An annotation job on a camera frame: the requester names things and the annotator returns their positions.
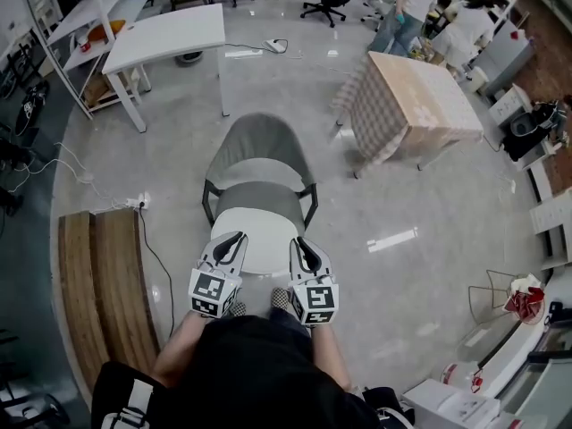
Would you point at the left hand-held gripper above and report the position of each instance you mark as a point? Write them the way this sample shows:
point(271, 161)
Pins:
point(210, 291)

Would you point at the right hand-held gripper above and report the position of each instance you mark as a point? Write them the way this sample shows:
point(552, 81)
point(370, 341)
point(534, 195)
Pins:
point(315, 300)

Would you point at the white round cushion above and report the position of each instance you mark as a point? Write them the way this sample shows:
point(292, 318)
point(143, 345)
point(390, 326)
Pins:
point(261, 235)

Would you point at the grey upholstered chair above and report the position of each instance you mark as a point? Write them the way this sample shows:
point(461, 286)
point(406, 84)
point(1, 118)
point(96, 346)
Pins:
point(259, 150)

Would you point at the person's left forearm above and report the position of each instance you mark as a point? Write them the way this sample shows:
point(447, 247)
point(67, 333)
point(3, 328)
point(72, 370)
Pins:
point(179, 351)

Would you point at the person's right forearm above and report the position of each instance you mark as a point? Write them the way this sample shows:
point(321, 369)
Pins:
point(330, 355)

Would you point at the person's right checkered shoe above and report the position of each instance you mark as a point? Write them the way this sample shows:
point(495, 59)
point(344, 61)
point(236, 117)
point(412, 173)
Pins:
point(280, 297)

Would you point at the person's checkered shoe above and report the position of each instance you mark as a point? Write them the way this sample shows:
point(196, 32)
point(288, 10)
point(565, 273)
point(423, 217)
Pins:
point(239, 308)
point(280, 297)

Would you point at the person's left checkered shoe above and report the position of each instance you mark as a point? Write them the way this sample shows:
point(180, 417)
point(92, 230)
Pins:
point(239, 308)

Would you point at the person's dark trouser leg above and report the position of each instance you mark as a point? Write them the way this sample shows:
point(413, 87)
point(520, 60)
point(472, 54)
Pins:
point(286, 316)

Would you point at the white power strip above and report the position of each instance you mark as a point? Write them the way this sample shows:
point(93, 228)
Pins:
point(136, 202)

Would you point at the brown wooden bench plank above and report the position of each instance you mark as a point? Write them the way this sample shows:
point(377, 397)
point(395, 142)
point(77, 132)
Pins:
point(123, 284)
point(80, 293)

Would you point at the person's black shirt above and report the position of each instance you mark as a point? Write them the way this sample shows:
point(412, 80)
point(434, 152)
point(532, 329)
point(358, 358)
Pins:
point(250, 373)

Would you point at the table with checkered cloth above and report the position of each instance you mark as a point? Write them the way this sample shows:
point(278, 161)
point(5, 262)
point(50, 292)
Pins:
point(415, 101)

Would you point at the round robot vacuum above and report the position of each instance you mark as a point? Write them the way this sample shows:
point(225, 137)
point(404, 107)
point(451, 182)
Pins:
point(190, 58)

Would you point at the white cardboard box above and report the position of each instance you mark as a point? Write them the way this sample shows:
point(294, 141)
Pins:
point(451, 405)

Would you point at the white floor socket box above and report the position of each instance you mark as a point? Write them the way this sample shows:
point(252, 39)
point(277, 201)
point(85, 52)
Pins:
point(273, 45)

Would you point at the white rectangular table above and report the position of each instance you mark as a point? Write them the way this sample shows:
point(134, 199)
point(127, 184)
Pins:
point(170, 34)

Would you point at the red and white bag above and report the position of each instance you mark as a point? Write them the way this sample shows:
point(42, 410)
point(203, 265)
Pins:
point(527, 300)

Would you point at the white waste bin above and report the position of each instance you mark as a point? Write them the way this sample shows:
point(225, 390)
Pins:
point(477, 79)

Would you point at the white side cabinet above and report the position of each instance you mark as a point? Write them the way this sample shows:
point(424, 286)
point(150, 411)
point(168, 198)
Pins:
point(552, 226)

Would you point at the red cup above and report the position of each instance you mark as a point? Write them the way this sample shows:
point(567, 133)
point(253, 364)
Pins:
point(84, 45)

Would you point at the orange soft toy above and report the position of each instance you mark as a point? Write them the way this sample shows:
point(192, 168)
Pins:
point(107, 29)

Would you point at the white drawer cabinet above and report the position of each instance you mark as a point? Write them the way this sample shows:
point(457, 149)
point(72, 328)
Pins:
point(509, 105)

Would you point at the white metal shelf rack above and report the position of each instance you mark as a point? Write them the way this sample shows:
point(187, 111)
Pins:
point(85, 11)

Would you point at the grey cabinet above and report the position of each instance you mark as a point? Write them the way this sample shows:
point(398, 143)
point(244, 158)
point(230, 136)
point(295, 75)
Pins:
point(505, 56)

